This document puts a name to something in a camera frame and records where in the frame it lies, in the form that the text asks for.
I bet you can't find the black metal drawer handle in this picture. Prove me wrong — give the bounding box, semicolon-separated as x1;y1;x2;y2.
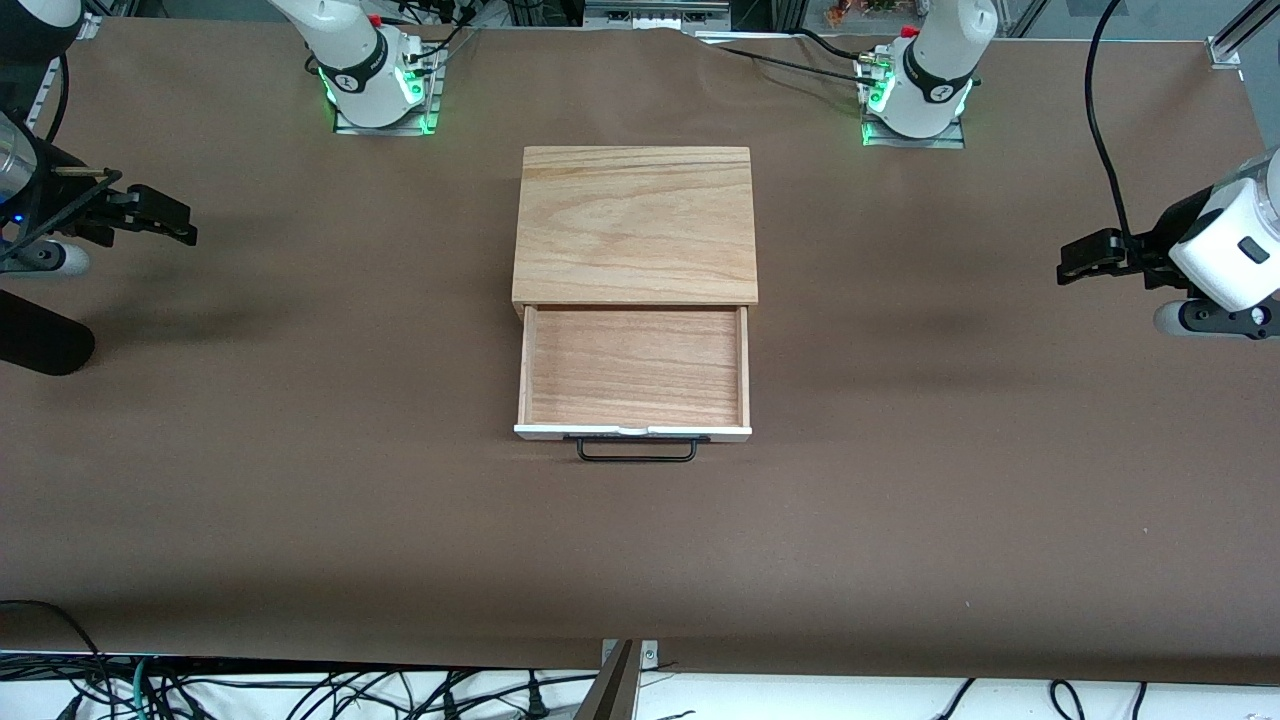
563;434;712;464

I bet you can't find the light wooden drawer cabinet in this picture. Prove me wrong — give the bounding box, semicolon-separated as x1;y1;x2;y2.
511;146;759;323

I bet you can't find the black rounded cylinder object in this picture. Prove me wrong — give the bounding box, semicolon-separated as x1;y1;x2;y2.
0;288;97;377

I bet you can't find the grey electronics box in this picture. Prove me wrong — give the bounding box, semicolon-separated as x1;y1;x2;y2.
583;0;733;31

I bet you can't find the brown paper table cover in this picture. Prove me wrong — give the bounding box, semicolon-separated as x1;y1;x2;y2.
0;15;1280;683

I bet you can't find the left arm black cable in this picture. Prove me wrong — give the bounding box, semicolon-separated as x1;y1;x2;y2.
1085;0;1136;241

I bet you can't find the aluminium profile frame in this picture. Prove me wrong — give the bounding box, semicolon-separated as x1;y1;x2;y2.
1207;0;1266;69
25;10;103;131

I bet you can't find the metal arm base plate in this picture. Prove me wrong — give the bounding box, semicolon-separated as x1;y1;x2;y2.
862;60;967;149
333;40;442;136

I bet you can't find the black base supply cable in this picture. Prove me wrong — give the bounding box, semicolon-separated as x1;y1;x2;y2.
385;0;486;66
715;28;886;86

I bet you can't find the black floor cable tangle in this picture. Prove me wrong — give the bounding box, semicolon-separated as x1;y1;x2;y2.
0;598;601;720

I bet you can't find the silver metal clamp bracket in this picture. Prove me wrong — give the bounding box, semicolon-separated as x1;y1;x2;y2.
601;637;660;669

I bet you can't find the grey camera mount pole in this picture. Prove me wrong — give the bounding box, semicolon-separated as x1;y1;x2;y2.
572;640;641;720

